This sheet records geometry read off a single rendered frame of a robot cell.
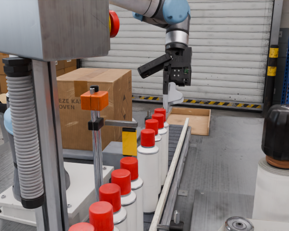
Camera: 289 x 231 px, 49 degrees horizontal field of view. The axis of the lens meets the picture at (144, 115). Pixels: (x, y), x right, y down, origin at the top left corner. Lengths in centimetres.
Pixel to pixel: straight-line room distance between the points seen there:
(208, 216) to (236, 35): 416
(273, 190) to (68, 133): 82
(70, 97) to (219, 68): 386
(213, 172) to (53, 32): 85
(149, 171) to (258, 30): 420
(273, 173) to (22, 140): 43
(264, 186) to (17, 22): 50
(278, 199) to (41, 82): 47
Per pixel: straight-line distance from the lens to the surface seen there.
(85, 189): 90
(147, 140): 73
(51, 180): 60
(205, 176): 110
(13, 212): 92
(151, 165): 75
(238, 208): 86
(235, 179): 110
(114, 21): 46
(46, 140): 57
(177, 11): 89
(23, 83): 43
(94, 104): 61
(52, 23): 39
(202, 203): 86
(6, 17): 47
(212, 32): 487
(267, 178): 65
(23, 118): 44
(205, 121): 164
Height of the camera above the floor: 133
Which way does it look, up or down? 17 degrees down
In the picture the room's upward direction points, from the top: straight up
